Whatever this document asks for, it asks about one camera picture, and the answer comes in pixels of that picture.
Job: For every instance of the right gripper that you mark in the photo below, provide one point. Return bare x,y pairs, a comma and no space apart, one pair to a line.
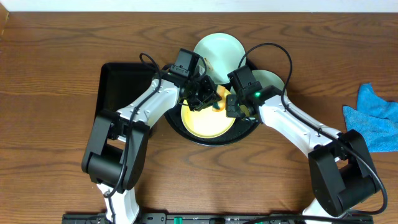
230,112

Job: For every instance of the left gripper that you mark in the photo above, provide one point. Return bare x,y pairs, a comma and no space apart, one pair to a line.
204,94

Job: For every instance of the green yellow sponge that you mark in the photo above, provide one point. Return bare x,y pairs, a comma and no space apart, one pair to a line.
221,103

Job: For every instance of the yellow plate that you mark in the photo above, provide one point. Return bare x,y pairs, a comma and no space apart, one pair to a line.
210,122

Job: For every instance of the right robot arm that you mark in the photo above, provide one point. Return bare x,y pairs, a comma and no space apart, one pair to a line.
343,176

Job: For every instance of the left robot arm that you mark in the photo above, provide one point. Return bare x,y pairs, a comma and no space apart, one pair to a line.
115,154

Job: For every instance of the black round tray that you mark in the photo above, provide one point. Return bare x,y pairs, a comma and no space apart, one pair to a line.
240,129

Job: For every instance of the black rectangular tray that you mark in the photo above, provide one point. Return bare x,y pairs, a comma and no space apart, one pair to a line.
120,85

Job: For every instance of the light blue plate right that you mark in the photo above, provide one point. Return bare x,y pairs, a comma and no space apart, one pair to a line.
268,78

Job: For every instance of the light blue plate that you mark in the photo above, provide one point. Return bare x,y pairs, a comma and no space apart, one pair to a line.
268,78
222,54

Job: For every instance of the light blue plate top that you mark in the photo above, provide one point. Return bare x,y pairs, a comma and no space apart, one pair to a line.
222,54

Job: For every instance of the blue cloth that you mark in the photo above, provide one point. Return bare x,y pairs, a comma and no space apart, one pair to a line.
375,119

